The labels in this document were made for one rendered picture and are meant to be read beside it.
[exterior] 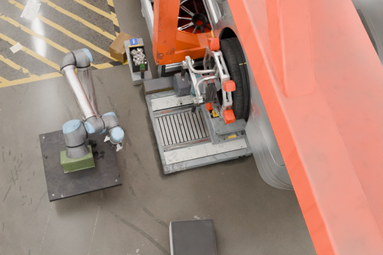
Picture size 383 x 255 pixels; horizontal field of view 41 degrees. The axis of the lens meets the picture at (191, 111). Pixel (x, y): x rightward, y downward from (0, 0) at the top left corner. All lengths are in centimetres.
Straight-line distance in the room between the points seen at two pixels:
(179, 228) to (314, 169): 322
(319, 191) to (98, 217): 367
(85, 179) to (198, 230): 103
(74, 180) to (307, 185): 347
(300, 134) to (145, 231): 357
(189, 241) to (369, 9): 245
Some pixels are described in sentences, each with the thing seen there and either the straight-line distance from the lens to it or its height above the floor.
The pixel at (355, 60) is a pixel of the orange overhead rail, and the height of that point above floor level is 322.
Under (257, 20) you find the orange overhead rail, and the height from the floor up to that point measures 351.
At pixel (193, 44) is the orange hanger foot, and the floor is 74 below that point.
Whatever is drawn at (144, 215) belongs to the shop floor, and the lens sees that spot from 455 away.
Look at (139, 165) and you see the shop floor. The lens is 468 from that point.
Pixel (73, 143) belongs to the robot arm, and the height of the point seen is 57.
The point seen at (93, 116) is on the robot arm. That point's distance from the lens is 375.
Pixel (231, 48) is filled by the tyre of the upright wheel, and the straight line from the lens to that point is 392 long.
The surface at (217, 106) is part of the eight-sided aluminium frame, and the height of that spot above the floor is 63.
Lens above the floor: 442
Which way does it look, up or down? 64 degrees down
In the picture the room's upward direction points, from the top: 11 degrees clockwise
